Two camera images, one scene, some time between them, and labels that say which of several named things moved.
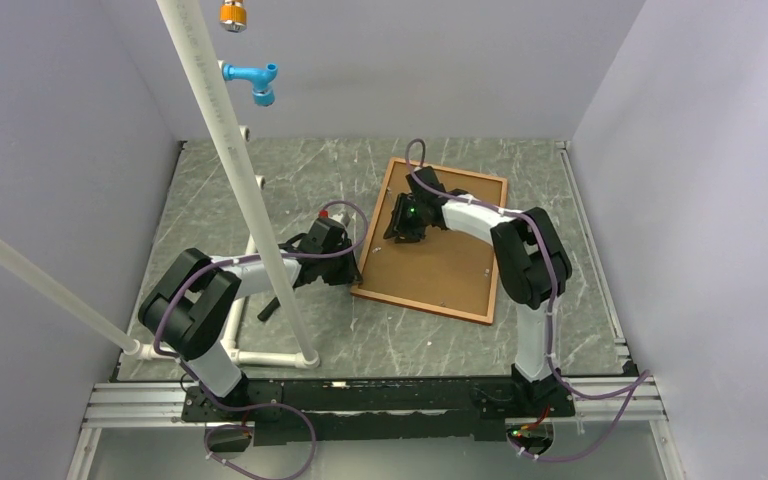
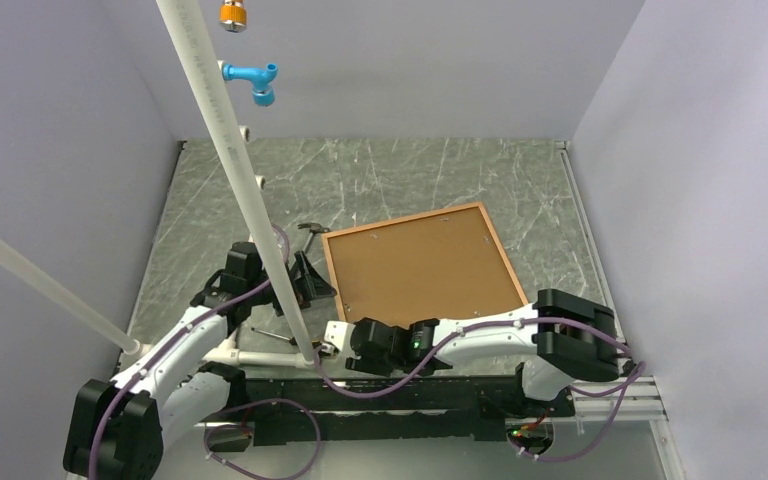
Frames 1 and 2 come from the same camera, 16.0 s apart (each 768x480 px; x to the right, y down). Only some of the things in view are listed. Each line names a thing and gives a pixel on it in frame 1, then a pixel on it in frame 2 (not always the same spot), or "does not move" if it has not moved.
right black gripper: (399, 227) → (364, 364)
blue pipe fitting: (262, 78) does not move
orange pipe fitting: (233, 16) does not move
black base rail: (379, 410) does not move
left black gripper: (350, 274) → (309, 286)
